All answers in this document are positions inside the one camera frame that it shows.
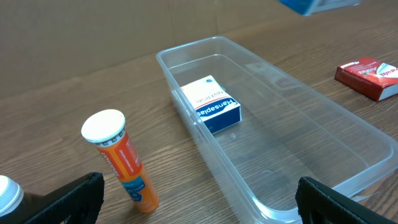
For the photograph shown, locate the white blue plaster box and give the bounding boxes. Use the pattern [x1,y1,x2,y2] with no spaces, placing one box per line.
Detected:
[181,75,242,134]

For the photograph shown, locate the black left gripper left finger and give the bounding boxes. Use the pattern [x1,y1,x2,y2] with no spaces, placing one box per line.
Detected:
[23,172,104,224]

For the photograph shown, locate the orange tube white cap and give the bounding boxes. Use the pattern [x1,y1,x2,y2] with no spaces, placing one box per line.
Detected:
[81,109,159,213]

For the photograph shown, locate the clear plastic container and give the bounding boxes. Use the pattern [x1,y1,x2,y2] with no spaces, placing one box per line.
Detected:
[157,36,397,223]

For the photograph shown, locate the dark bottle white cap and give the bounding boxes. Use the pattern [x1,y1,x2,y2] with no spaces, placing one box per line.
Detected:
[0,175,47,224]

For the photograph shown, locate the blue yellow VapoDrops box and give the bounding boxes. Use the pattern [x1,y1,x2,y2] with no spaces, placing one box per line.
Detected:
[279,0,361,16]

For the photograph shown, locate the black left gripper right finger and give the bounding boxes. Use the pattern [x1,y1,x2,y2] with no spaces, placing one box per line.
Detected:
[295,177,395,224]

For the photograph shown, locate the red white medicine box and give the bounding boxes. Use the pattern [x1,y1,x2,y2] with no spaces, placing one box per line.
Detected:
[335,57,397,101]

